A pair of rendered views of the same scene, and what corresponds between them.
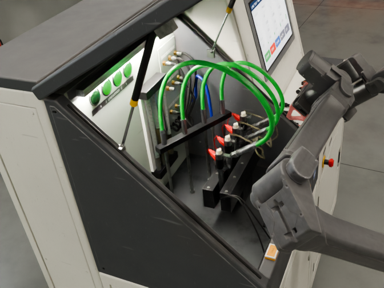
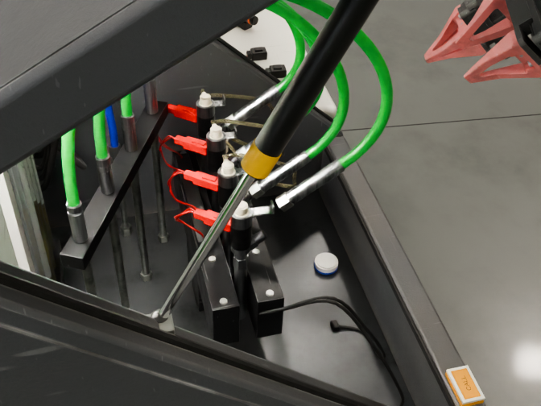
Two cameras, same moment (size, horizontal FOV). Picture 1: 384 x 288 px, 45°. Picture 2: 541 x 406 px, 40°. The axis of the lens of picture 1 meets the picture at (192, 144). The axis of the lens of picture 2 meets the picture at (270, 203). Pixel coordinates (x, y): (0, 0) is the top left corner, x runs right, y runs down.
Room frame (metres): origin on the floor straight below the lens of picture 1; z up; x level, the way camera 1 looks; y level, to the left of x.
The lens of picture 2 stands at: (0.71, 0.37, 1.76)
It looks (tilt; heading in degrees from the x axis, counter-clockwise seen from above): 43 degrees down; 315
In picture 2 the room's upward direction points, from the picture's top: 3 degrees clockwise
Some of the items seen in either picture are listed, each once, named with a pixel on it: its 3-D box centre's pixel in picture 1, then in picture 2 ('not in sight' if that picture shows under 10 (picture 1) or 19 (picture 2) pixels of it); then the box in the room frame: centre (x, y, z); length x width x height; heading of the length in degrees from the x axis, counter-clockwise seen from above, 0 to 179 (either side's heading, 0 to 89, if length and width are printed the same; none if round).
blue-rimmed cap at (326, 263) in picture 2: not in sight; (326, 263); (1.24, -0.29, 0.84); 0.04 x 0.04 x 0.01
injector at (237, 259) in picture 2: (224, 178); (248, 266); (1.21, -0.09, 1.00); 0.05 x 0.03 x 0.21; 62
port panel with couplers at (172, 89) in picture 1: (175, 82); not in sight; (1.55, 0.04, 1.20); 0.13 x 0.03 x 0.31; 152
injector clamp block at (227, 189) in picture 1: (234, 178); (223, 250); (1.32, -0.14, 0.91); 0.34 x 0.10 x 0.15; 152
